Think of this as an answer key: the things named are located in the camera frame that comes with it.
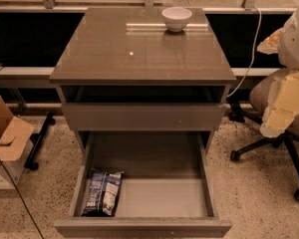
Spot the brown office chair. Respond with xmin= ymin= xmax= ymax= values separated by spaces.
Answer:
xmin=228 ymin=68 xmax=299 ymax=201

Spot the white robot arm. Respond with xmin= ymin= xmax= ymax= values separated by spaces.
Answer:
xmin=257 ymin=7 xmax=299 ymax=137

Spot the white ceramic bowl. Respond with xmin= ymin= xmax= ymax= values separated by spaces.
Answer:
xmin=161 ymin=7 xmax=192 ymax=32

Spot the black cable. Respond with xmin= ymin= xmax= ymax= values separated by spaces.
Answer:
xmin=0 ymin=138 xmax=46 ymax=239

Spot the open grey middle drawer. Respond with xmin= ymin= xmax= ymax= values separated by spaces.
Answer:
xmin=54 ymin=132 xmax=231 ymax=239

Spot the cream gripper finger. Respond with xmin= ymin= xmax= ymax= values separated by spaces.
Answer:
xmin=260 ymin=72 xmax=299 ymax=137
xmin=257 ymin=28 xmax=283 ymax=55

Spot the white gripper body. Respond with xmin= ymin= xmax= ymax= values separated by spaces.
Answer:
xmin=264 ymin=71 xmax=292 ymax=124

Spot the black metal floor stand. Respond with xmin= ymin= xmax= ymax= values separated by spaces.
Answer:
xmin=24 ymin=112 xmax=56 ymax=170

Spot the grey drawer cabinet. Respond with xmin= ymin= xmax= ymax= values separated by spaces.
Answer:
xmin=50 ymin=7 xmax=235 ymax=147

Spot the cardboard box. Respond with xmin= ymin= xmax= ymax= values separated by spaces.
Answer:
xmin=0 ymin=97 xmax=34 ymax=189

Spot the white cable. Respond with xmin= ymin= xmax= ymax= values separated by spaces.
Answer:
xmin=226 ymin=6 xmax=263 ymax=99

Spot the closed grey upper drawer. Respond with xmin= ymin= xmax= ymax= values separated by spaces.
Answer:
xmin=62 ymin=103 xmax=225 ymax=131

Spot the blue chip bag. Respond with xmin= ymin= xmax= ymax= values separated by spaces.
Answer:
xmin=82 ymin=169 xmax=124 ymax=217

